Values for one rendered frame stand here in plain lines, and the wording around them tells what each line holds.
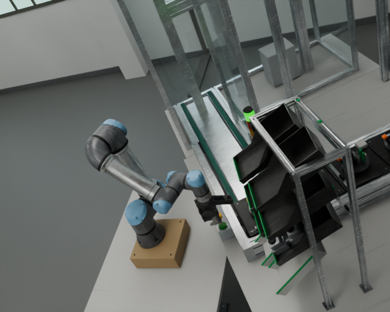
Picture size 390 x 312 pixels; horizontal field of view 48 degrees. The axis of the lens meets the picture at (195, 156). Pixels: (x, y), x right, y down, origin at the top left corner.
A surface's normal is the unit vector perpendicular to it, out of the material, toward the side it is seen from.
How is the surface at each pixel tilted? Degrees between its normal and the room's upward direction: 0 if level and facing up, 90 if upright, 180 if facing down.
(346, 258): 0
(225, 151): 0
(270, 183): 25
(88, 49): 90
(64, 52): 90
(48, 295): 0
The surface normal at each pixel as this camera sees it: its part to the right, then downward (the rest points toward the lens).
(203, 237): -0.33, -0.71
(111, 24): -0.21, 0.70
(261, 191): -0.69, -0.51
